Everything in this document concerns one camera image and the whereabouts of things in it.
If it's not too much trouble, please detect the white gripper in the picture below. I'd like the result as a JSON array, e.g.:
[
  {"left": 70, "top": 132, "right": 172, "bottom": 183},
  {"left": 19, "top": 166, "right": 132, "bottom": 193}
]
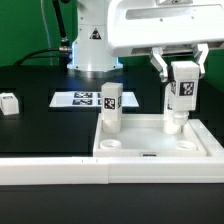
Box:
[{"left": 107, "top": 0, "right": 224, "bottom": 82}]

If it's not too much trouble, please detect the white square tabletop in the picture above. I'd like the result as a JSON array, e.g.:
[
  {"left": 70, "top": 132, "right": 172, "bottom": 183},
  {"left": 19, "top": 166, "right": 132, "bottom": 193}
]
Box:
[{"left": 93, "top": 114, "right": 207, "bottom": 157}]

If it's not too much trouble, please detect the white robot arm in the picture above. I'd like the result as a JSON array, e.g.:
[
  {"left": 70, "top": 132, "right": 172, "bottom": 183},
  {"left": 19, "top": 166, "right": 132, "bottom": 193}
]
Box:
[{"left": 68, "top": 0, "right": 224, "bottom": 82}]

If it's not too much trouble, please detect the white U-shaped obstacle fence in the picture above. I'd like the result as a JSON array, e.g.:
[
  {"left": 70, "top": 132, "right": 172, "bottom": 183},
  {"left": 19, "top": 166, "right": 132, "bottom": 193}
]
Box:
[{"left": 0, "top": 119, "right": 224, "bottom": 185}]

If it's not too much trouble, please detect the black cable with connector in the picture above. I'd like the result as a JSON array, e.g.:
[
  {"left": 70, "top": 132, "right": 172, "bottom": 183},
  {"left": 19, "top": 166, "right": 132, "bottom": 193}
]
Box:
[{"left": 13, "top": 0, "right": 74, "bottom": 67}]

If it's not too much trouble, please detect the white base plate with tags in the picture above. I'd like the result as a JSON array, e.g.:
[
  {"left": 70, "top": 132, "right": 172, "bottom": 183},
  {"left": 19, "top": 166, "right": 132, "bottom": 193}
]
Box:
[{"left": 50, "top": 91, "right": 139, "bottom": 108}]

